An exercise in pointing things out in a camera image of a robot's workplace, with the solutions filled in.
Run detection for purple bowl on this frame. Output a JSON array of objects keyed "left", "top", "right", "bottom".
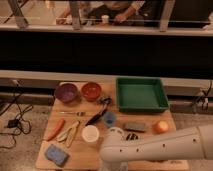
[{"left": 54, "top": 83, "right": 78, "bottom": 103}]

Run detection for light blue towel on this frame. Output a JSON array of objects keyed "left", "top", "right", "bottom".
[{"left": 98, "top": 161, "right": 128, "bottom": 171}]

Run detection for black handled kitchen tool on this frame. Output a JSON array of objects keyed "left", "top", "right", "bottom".
[{"left": 86, "top": 96, "right": 112, "bottom": 125}]

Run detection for metal can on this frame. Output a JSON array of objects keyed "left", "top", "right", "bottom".
[{"left": 126, "top": 133, "right": 139, "bottom": 140}]

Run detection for red bowl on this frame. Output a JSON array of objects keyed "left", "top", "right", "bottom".
[{"left": 81, "top": 82, "right": 102, "bottom": 101}]

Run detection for silver fork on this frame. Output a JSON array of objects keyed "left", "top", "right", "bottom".
[{"left": 59, "top": 111, "right": 86, "bottom": 116}]

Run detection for orange fruit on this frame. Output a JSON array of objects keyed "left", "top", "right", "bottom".
[{"left": 153, "top": 121, "right": 169, "bottom": 134}]

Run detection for orange carrot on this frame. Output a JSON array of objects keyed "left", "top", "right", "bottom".
[{"left": 46, "top": 118, "right": 65, "bottom": 141}]

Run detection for yellow tongs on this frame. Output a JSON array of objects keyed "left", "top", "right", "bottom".
[{"left": 56, "top": 121, "right": 80, "bottom": 148}]

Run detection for blue sponge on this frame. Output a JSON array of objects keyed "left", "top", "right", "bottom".
[{"left": 44, "top": 144, "right": 69, "bottom": 167}]

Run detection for green plastic tray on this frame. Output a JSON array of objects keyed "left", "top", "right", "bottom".
[{"left": 116, "top": 78, "right": 169, "bottom": 113}]

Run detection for small blue cup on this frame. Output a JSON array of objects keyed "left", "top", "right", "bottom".
[{"left": 103, "top": 112, "right": 116, "bottom": 128}]

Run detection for black cable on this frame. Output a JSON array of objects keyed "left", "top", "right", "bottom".
[{"left": 0, "top": 79, "right": 34, "bottom": 150}]

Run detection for wooden cutting board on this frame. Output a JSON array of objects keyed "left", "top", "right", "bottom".
[{"left": 36, "top": 82, "right": 189, "bottom": 171}]

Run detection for seated person in background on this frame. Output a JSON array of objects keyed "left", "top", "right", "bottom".
[{"left": 55, "top": 0, "right": 147, "bottom": 27}]

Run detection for black power adapter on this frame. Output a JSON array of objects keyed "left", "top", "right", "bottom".
[{"left": 7, "top": 119, "right": 19, "bottom": 128}]

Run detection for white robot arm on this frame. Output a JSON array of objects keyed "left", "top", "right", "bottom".
[{"left": 99, "top": 124, "right": 213, "bottom": 163}]

